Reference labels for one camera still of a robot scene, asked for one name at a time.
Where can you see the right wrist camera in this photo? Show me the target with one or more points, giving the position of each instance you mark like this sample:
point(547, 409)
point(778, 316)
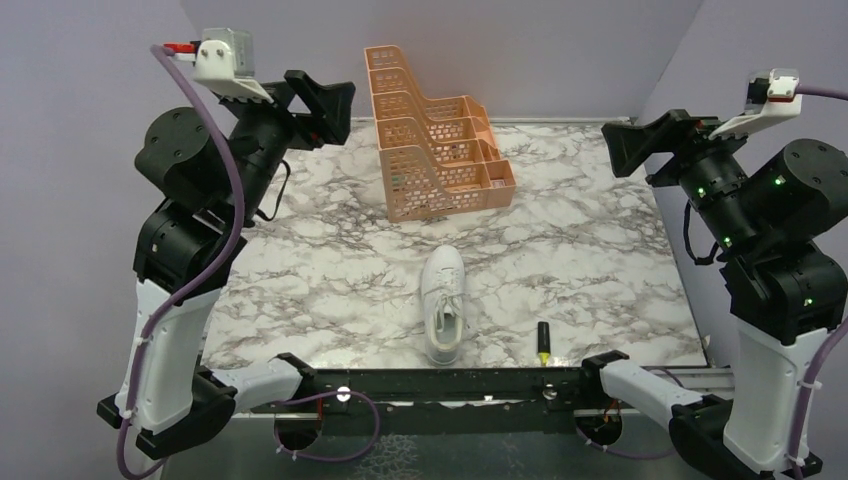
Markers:
point(771, 99)

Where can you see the black yellow highlighter marker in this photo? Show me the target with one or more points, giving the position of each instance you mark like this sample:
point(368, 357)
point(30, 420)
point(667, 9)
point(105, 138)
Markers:
point(543, 343)

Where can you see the orange plastic file organizer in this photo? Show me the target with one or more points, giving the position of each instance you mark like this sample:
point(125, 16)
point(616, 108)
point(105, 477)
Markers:
point(438, 156)

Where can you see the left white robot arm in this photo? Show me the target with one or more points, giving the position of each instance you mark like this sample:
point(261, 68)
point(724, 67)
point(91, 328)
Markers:
point(184, 253)

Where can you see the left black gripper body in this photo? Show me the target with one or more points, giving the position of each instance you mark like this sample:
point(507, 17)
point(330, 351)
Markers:
point(262, 135)

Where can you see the white sneaker shoe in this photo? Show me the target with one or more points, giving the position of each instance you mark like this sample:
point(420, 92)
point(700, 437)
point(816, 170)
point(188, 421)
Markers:
point(442, 291)

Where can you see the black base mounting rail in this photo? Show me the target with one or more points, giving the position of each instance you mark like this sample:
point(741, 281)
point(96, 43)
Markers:
point(353, 402)

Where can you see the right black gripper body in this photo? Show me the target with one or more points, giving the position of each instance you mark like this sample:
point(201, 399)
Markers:
point(709, 173)

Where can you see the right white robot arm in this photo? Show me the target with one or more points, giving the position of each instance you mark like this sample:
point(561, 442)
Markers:
point(787, 296)

